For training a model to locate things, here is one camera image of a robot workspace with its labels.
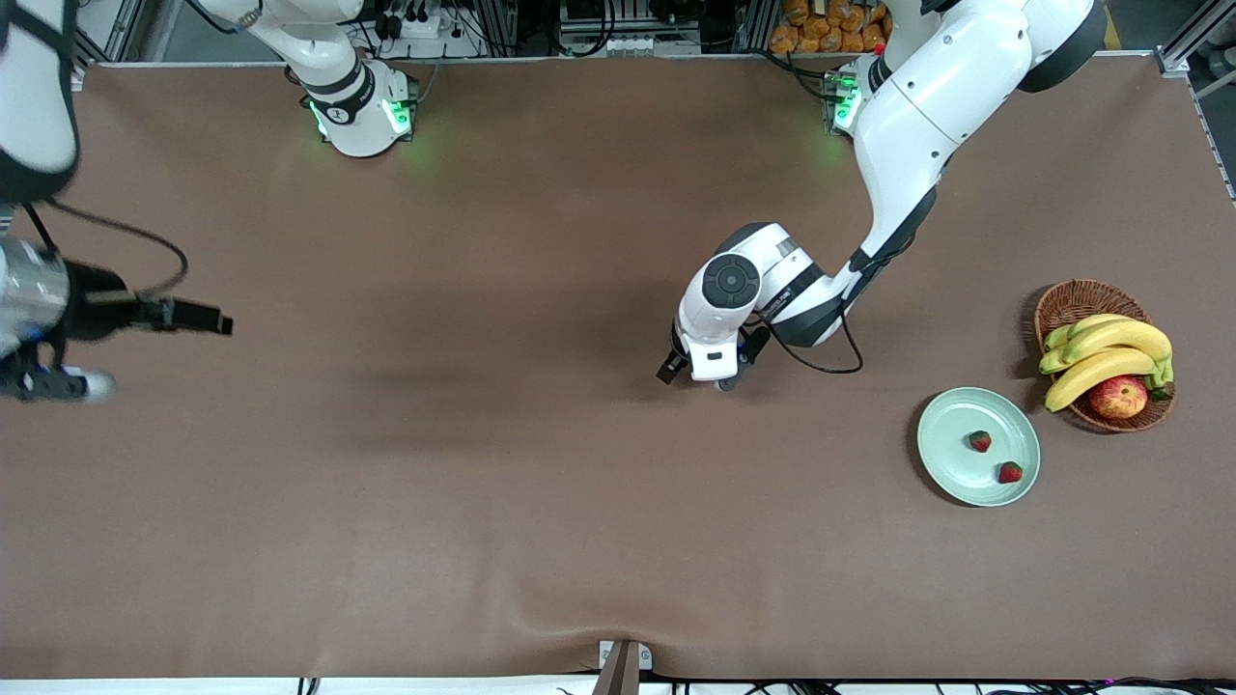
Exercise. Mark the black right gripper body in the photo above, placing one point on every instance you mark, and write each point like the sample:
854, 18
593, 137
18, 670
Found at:
94, 300

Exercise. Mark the red strawberry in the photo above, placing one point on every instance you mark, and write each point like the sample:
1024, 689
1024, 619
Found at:
980, 441
1010, 472

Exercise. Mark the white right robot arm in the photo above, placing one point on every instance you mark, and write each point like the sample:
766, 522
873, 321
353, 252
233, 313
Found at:
333, 58

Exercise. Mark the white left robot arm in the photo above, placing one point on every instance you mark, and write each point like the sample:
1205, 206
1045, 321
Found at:
927, 106

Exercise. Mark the pale green round plate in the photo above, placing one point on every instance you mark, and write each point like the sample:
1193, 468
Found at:
951, 454

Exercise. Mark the brown table cover sheet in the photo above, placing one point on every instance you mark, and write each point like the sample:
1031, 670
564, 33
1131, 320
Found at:
618, 483

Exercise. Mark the white terminal strip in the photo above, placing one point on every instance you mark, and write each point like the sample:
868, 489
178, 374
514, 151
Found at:
628, 44

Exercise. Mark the metal table clamp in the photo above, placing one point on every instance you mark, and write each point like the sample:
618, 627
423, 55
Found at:
618, 676

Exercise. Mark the orange packaged buns pile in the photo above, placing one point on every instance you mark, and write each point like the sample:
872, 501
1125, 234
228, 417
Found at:
821, 24

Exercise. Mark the white power strip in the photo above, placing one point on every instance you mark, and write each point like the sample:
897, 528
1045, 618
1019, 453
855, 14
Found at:
425, 27

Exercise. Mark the yellow banana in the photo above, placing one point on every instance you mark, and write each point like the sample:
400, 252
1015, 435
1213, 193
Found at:
1059, 336
1125, 336
1096, 375
1051, 363

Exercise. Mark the brown wicker basket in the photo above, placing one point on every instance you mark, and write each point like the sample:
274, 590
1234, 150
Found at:
1081, 299

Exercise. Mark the red yellow apple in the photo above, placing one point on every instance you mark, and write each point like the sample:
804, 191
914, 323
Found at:
1118, 398

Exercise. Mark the aluminium frame post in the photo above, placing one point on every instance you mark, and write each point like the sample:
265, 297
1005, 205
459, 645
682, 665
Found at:
121, 24
1173, 60

